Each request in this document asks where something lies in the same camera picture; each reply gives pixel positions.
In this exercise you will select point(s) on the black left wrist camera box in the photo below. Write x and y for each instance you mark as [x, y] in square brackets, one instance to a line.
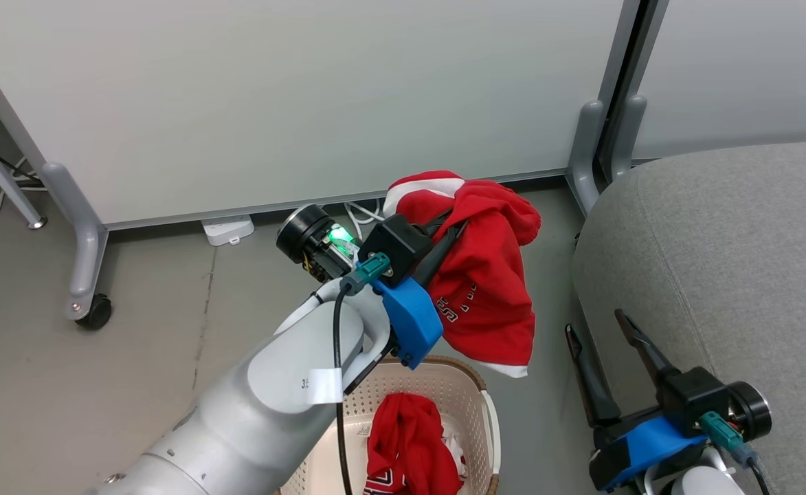
[396, 244]

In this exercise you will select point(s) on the cream perforated laundry basket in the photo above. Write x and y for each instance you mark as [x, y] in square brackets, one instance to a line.
[444, 385]

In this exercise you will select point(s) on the grey partition foot with caster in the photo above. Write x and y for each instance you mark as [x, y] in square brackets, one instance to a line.
[86, 240]

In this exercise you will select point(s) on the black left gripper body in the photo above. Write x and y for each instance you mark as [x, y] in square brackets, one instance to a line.
[306, 234]

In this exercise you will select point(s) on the blue right camera mount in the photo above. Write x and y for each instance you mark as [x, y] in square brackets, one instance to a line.
[650, 443]

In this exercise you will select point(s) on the wide white partition panel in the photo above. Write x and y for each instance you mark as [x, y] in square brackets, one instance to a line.
[272, 89]

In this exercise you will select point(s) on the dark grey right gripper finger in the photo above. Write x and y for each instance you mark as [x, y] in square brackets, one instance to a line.
[595, 388]
[646, 354]

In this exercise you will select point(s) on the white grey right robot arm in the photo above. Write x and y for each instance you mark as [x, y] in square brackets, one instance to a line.
[705, 482]

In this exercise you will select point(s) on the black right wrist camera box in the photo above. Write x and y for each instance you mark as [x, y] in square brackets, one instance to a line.
[691, 399]

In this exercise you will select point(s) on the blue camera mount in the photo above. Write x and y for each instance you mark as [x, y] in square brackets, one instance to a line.
[650, 443]
[409, 320]

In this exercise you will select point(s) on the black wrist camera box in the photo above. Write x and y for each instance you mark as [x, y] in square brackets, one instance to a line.
[396, 244]
[691, 399]

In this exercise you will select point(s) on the white power strip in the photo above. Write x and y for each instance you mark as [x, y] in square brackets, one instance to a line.
[227, 229]

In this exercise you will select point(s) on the red garment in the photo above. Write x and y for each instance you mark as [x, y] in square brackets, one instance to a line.
[402, 440]

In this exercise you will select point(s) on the grey fabric sofa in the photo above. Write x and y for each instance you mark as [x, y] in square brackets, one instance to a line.
[753, 275]

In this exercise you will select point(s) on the black caster wheel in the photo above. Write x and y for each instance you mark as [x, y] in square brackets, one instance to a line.
[97, 313]

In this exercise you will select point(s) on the blue left camera mount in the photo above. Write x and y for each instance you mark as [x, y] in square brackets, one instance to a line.
[409, 320]

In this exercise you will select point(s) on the red white-lettered jersey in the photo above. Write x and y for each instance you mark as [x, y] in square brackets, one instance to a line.
[485, 275]

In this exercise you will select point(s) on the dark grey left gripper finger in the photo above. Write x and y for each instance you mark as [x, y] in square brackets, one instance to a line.
[438, 258]
[438, 224]

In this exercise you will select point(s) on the narrow white partition panel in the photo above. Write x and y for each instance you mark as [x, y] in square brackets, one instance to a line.
[739, 69]

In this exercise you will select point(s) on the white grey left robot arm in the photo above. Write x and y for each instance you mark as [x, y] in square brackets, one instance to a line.
[272, 412]

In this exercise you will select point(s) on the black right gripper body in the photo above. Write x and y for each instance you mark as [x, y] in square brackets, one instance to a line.
[753, 411]

